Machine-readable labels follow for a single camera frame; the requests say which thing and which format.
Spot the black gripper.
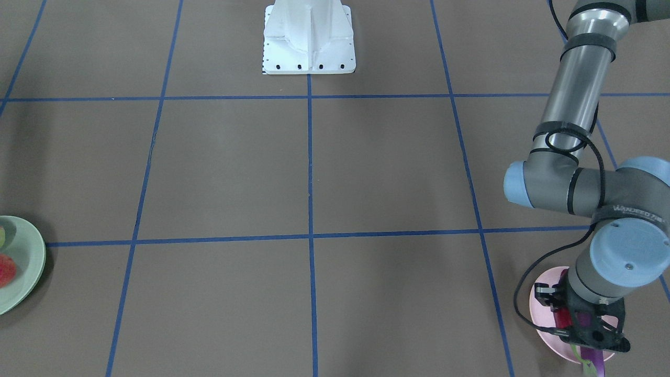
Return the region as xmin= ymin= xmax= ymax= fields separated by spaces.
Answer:
xmin=534 ymin=282 xmax=631 ymax=353

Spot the red chili pepper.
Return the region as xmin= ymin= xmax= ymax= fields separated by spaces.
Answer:
xmin=552 ymin=268 xmax=573 ymax=329

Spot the purple eggplant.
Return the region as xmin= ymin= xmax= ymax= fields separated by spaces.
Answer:
xmin=571 ymin=345 xmax=606 ymax=376

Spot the red pomegranate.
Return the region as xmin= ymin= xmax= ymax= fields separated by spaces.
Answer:
xmin=0 ymin=253 xmax=17 ymax=289

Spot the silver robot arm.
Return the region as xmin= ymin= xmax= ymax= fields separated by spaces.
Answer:
xmin=504 ymin=1 xmax=669 ymax=353

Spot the pink plate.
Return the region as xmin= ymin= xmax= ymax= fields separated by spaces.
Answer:
xmin=529 ymin=266 xmax=624 ymax=365

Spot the green plate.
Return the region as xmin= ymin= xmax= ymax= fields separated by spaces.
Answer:
xmin=1 ymin=216 xmax=47 ymax=315

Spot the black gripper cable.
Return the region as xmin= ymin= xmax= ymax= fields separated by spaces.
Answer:
xmin=513 ymin=0 xmax=607 ymax=336

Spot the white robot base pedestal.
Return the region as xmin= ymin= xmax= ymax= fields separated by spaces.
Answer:
xmin=262 ymin=1 xmax=356 ymax=75

